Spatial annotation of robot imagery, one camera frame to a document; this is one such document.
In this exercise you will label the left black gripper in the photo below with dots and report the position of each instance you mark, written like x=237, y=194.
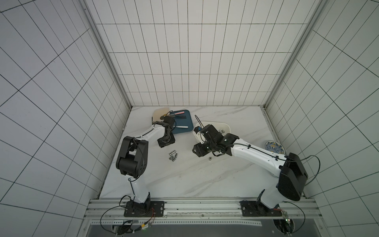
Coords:
x=171, y=141

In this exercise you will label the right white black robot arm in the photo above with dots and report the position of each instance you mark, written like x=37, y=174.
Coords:
x=289, y=169

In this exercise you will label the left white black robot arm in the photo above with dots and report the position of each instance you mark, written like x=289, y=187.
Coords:
x=132, y=159

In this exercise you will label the white plastic storage box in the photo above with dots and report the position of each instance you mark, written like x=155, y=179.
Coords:
x=218, y=125

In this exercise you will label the teal plastic tray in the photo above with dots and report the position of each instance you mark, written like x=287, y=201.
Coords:
x=188, y=122

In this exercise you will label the blue patterned plate upper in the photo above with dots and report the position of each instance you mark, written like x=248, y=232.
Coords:
x=275, y=147

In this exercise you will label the left base wiring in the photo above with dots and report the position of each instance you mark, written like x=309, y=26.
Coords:
x=127, y=222

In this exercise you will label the base wiring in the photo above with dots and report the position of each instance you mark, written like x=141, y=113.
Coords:
x=127, y=222
x=288, y=220

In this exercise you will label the right base wiring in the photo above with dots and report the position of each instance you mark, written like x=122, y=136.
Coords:
x=288, y=220

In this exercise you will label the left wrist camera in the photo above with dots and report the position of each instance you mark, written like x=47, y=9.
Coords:
x=169, y=120

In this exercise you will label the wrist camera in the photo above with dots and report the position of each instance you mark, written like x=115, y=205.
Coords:
x=169, y=120
x=210, y=133

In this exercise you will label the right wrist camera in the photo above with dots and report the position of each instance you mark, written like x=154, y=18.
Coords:
x=210, y=133

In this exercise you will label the black handled spoon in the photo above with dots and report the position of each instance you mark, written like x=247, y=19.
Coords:
x=176, y=117

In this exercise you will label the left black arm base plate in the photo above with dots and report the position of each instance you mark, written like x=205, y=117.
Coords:
x=144, y=209

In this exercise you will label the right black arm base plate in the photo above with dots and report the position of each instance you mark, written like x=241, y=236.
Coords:
x=256, y=209

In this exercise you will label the aluminium mounting rail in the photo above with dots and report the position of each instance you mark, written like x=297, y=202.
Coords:
x=200, y=210

